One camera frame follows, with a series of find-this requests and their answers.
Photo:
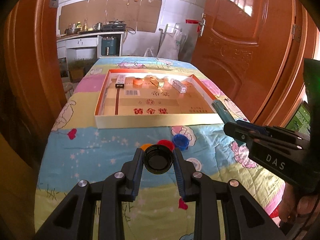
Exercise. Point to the round metal stool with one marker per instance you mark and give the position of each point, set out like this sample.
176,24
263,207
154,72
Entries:
68,89

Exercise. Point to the shallow orange-rimmed cardboard tray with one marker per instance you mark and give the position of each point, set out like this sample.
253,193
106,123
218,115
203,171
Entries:
148,106

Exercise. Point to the gold rectangular box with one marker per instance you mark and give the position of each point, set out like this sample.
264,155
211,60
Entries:
159,83

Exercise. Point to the blue bottle cap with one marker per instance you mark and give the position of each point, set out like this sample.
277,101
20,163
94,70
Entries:
180,141

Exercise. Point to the white plastic sack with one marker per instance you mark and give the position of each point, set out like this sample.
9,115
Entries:
170,46

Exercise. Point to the white kitchen counter cabinet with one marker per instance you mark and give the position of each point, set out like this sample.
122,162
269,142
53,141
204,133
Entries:
86,45

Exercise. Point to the black gas stove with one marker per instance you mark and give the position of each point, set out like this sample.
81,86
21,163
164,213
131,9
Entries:
114,26

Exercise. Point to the person's right hand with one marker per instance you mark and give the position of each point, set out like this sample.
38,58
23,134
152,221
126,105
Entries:
290,206

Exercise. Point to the potted green plant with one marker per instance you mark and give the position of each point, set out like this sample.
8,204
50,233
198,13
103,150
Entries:
79,68

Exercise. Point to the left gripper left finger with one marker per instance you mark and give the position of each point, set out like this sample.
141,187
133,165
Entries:
133,172

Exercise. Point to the plain orange bottle cap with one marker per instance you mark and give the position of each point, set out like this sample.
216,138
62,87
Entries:
145,146

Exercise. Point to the brown wooden door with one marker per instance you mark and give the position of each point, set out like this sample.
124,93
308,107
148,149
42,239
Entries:
243,47

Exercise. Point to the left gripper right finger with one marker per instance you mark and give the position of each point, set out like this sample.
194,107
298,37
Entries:
184,176

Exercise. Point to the cardboard wall panel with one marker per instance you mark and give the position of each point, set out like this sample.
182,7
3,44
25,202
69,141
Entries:
141,15

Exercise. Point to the floral transparent rectangular box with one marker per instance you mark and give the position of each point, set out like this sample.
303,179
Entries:
180,87

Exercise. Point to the black bottle cap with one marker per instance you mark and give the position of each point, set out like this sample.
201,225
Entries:
158,159

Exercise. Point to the white cartoon rectangular box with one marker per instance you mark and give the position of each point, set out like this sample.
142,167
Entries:
120,81

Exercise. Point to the teal air fryer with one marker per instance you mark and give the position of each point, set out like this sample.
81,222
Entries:
109,46

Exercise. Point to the orange cap with label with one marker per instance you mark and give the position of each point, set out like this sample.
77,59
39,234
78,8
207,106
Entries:
137,81

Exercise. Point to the green cardboard carton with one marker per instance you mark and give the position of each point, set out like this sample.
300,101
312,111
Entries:
300,122

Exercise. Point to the red bottle cap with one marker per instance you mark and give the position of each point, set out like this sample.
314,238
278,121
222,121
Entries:
167,143

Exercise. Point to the teal rectangular box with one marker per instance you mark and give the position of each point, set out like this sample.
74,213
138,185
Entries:
222,111

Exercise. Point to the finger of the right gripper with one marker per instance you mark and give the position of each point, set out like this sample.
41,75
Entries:
239,131

